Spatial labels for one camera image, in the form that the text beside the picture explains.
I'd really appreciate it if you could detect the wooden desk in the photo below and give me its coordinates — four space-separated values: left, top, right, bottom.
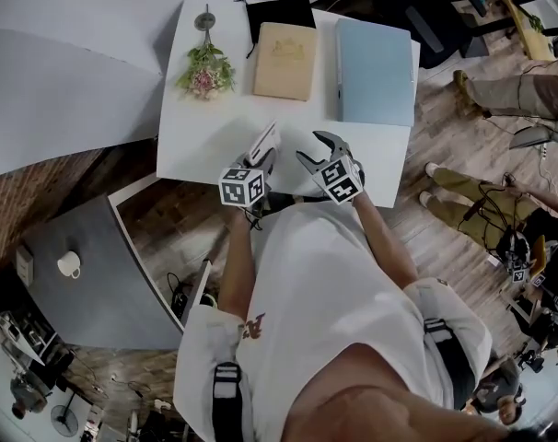
489 0 558 62

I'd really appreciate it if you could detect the white table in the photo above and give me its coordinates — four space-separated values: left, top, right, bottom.
155 0 422 210

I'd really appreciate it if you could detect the person's white t-shirt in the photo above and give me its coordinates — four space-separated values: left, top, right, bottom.
172 203 494 442

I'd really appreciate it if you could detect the beige notebook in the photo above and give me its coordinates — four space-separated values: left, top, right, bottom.
251 21 319 103

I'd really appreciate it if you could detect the black floor fan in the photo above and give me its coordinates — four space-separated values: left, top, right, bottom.
50 390 80 437

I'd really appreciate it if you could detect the person's left forearm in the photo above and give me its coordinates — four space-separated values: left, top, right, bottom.
217 208 262 318

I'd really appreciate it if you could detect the grey desk lamp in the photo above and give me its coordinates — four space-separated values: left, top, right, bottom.
509 123 558 152

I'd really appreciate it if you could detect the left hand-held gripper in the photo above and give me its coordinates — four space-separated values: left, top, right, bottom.
217 146 285 224

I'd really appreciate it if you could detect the person's right forearm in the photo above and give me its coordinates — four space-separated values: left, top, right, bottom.
351 194 420 290

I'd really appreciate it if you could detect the black drawstring pouch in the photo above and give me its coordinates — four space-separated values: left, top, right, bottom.
234 0 318 60

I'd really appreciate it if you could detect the white mug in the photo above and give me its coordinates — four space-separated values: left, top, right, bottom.
56 250 84 280

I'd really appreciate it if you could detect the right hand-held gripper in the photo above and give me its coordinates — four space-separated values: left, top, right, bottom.
296 130 367 207

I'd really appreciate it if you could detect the white wall socket box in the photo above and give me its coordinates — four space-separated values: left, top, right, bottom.
15 246 36 287

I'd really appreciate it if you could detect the black and white shoulder strap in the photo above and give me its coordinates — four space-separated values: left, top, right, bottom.
423 318 476 410
210 361 244 442

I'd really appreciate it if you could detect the black office chair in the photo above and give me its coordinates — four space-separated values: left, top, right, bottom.
373 0 487 69

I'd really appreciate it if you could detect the black cable bundle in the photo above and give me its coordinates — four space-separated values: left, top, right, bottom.
167 271 192 322

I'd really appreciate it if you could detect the light blue folder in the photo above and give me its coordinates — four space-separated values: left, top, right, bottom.
334 17 415 128

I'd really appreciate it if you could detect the grey desk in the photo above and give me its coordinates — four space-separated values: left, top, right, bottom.
22 192 184 352

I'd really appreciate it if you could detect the grey round holder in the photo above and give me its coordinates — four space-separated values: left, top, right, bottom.
193 3 217 45

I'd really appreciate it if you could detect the dried flower bouquet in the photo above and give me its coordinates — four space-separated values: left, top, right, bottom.
174 41 238 103

